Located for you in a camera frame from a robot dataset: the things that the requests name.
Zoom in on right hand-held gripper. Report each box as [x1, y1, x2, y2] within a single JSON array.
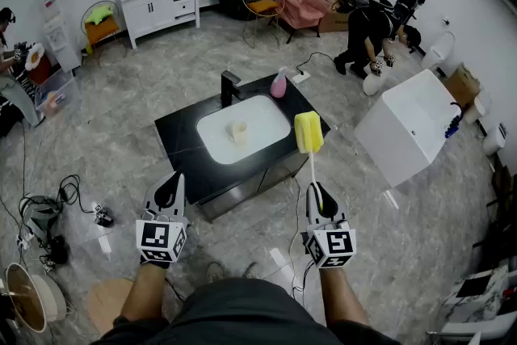
[[302, 181, 357, 269]]

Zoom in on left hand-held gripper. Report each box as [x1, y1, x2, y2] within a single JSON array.
[[135, 171, 190, 269]]

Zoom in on yellow sponge brush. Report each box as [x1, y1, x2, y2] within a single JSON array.
[[293, 111, 326, 212]]

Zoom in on cream cup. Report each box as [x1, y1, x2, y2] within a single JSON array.
[[225, 120, 249, 145]]

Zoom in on person's left forearm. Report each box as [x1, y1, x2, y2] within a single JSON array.
[[120, 263, 169, 322]]

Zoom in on person's right forearm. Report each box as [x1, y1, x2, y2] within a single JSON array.
[[318, 266, 371, 326]]

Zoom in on black sink cabinet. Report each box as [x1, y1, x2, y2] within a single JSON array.
[[154, 72, 331, 222]]

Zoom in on small gripper on floor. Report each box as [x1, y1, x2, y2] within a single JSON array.
[[93, 204, 115, 229]]

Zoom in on person's left shoe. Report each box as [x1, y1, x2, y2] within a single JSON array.
[[206, 261, 227, 283]]

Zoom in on white sink basin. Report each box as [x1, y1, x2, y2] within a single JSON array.
[[196, 94, 292, 166]]

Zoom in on white rectangular bathtub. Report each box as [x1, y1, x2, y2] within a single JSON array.
[[354, 69, 462, 188]]

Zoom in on round wooden stool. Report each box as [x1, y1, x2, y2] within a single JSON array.
[[86, 278, 134, 336]]

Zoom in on white headset on floor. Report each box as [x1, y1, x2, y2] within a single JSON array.
[[19, 193, 61, 239]]

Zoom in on pink soap bottle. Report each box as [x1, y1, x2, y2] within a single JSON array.
[[269, 66, 288, 99]]

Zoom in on white round lid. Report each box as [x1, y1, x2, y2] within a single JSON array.
[[362, 72, 385, 97]]

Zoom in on person in grey clothes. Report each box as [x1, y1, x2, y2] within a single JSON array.
[[90, 277, 405, 345]]

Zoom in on clear plastic storage bin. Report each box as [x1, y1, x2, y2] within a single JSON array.
[[34, 68, 82, 119]]

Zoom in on black bathtub faucet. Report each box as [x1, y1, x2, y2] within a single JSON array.
[[443, 102, 464, 139]]

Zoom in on round beige drum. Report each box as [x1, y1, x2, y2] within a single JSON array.
[[3, 263, 68, 333]]

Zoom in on orange beanbag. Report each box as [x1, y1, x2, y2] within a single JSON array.
[[28, 54, 53, 85]]

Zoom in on white vanity cabinet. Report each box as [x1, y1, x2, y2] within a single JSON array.
[[116, 0, 202, 50]]

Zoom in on white water dispenser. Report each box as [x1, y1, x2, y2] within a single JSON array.
[[40, 0, 81, 73]]

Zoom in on flower shaped pillow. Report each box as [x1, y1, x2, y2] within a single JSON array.
[[24, 43, 45, 70]]

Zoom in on white toilet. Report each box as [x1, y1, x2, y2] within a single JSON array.
[[421, 30, 456, 72]]

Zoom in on green star pillow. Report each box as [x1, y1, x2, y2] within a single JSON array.
[[83, 4, 114, 24]]

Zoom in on pink folding chair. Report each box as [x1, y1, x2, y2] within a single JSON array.
[[271, 0, 330, 44]]

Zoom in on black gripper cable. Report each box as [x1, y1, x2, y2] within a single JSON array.
[[288, 177, 320, 296]]

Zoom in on black floor cable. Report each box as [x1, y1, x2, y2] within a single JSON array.
[[58, 175, 96, 215]]

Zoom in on black power strip cable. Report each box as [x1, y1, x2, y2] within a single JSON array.
[[296, 51, 336, 74]]

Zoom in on gold wire chair green pillow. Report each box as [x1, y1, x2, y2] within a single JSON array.
[[80, 0, 128, 68]]

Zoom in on brown cardboard box by wall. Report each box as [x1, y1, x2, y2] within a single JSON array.
[[443, 62, 481, 110]]

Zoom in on gold wire chair orange cushion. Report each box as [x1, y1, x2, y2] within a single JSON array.
[[241, 0, 286, 49]]

